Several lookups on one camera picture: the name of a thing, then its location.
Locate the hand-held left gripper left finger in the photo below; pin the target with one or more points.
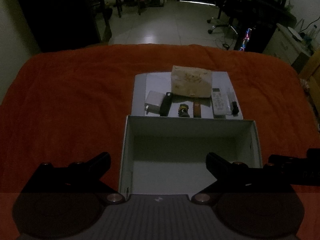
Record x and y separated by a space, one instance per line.
103 163

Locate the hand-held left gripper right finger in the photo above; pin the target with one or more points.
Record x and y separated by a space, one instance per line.
212 163

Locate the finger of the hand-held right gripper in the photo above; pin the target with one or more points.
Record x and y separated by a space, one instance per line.
287 160

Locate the white cardboard box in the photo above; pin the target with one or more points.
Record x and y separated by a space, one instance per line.
175 175

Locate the white remote control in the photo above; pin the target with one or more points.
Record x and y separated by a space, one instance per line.
220 102

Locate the white paper sheet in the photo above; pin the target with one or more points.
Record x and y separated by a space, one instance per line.
155 82

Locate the small brown bottle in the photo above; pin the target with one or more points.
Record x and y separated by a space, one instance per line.
197 108

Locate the black pen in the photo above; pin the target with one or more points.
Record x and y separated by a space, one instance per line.
234 108

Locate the small dark figurine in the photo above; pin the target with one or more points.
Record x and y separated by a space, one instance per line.
183 111

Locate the clear plastic pen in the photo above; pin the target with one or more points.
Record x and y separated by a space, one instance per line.
231 95

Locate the black power bank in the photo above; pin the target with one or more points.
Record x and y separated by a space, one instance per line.
165 105

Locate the white charger adapter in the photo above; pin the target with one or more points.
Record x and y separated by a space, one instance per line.
155 101

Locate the orange blanket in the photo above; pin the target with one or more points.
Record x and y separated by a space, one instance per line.
62 92

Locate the beige tissue pack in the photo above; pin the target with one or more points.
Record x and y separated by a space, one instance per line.
191 81

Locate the brown cardboard box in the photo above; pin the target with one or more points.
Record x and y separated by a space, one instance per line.
311 72

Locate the white cabinet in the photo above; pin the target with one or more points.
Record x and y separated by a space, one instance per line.
282 45

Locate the computer tower with coloured lights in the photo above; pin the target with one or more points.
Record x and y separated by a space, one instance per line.
255 38

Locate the white router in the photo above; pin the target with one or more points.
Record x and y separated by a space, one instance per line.
295 33

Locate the dark computer desk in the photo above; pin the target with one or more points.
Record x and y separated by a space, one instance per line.
267 7

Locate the black office chair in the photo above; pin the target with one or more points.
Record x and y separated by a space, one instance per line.
225 7

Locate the dark wooden cabinet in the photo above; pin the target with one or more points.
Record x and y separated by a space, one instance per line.
57 12

